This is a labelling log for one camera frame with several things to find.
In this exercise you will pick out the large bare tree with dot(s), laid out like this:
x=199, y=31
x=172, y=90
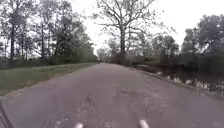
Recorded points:
x=122, y=36

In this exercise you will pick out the grey dirt path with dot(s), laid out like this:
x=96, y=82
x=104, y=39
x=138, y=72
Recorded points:
x=110, y=96

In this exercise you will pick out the robot's own part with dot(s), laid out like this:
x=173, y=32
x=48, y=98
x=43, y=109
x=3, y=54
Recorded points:
x=79, y=125
x=144, y=124

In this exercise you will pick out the row of trees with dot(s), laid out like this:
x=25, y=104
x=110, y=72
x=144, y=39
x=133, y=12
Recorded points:
x=43, y=36

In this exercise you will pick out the green grass verge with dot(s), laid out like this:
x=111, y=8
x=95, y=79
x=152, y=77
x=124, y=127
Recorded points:
x=30, y=75

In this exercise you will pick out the dark water ditch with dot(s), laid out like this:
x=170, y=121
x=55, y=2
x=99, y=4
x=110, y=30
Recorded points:
x=196, y=80

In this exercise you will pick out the dark trees and bushes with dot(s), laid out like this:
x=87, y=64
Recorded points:
x=196, y=46

